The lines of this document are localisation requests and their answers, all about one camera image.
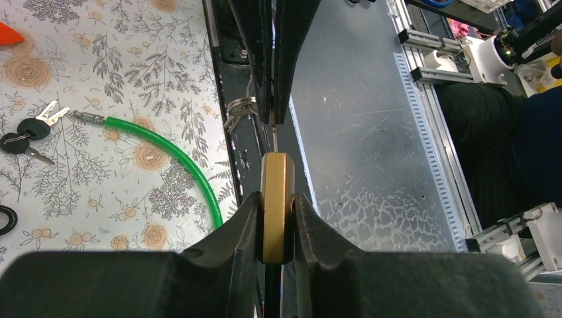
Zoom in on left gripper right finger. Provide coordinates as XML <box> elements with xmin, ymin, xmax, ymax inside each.
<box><xmin>294</xmin><ymin>194</ymin><xmax>544</xmax><ymax>317</ymax></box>

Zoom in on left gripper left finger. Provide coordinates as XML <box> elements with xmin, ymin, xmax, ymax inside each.
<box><xmin>1</xmin><ymin>192</ymin><xmax>260</xmax><ymax>317</ymax></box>

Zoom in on aluminium frame equipment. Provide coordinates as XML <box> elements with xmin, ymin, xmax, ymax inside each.
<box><xmin>388</xmin><ymin>0</ymin><xmax>562</xmax><ymax>284</ymax></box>

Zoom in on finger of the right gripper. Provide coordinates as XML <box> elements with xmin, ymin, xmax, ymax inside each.
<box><xmin>272</xmin><ymin>0</ymin><xmax>321</xmax><ymax>125</ymax></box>
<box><xmin>229</xmin><ymin>0</ymin><xmax>273</xmax><ymax>124</ymax></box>

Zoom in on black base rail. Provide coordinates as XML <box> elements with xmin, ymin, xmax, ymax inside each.
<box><xmin>201</xmin><ymin>0</ymin><xmax>308</xmax><ymax>207</ymax></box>

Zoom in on black head key bunch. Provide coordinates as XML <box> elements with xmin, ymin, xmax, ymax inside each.
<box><xmin>1</xmin><ymin>100</ymin><xmax>70</xmax><ymax>165</ymax></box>

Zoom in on green cable lock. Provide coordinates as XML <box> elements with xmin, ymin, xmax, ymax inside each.
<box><xmin>71</xmin><ymin>111</ymin><xmax>223</xmax><ymax>229</ymax></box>

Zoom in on floral table mat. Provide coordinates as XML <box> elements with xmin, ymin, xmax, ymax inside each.
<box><xmin>1</xmin><ymin>1</ymin><xmax>237</xmax><ymax>269</ymax></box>

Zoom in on seated person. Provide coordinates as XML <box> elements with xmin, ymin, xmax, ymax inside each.
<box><xmin>434</xmin><ymin>30</ymin><xmax>562</xmax><ymax>229</ymax></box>

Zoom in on orange black padlock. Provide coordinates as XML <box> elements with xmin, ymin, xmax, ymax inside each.
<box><xmin>1</xmin><ymin>205</ymin><xmax>18</xmax><ymax>236</ymax></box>

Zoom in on orange t-shirt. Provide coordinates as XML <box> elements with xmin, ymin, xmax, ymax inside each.
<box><xmin>0</xmin><ymin>22</ymin><xmax>25</xmax><ymax>46</ymax></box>

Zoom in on brass padlock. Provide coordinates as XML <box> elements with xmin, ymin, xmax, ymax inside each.
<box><xmin>260</xmin><ymin>152</ymin><xmax>296</xmax><ymax>318</ymax></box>

